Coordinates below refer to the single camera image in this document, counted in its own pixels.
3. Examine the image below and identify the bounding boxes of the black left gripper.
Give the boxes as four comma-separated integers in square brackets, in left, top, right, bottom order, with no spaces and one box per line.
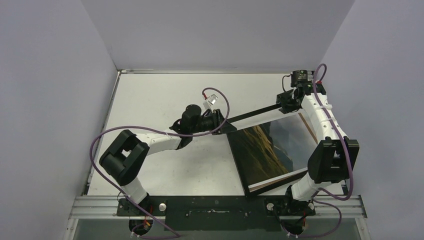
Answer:
[191,109,237,136]

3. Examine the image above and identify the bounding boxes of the wooden picture frame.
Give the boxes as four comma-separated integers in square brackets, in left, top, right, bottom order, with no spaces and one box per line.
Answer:
[216,103,319,198]

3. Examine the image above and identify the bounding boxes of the landscape photo print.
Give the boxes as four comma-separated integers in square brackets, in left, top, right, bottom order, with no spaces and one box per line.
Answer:
[231,114,318,193]

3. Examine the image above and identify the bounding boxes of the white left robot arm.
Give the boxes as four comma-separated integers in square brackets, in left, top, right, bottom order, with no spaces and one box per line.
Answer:
[99,104,237,216]

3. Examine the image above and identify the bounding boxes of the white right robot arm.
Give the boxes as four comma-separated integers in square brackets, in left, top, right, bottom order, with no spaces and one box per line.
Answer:
[276,69,360,215]

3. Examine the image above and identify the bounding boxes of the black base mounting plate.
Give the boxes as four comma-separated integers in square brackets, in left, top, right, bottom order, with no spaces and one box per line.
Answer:
[116,195,316,232]

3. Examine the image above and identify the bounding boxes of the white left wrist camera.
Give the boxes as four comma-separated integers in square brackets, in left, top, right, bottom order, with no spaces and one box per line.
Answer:
[203,94,219,112]

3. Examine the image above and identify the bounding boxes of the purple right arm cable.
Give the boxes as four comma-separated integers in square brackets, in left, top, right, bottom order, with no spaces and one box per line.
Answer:
[281,63,355,239]

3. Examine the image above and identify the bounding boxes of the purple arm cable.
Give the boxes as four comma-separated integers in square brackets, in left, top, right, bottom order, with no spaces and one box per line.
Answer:
[89,87,231,239]
[281,63,355,239]

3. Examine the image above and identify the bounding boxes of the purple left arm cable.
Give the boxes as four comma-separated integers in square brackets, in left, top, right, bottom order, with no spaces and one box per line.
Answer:
[89,87,231,239]

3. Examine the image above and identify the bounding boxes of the aluminium rail front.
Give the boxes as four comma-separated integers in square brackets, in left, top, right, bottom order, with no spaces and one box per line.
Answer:
[69,195,368,219]

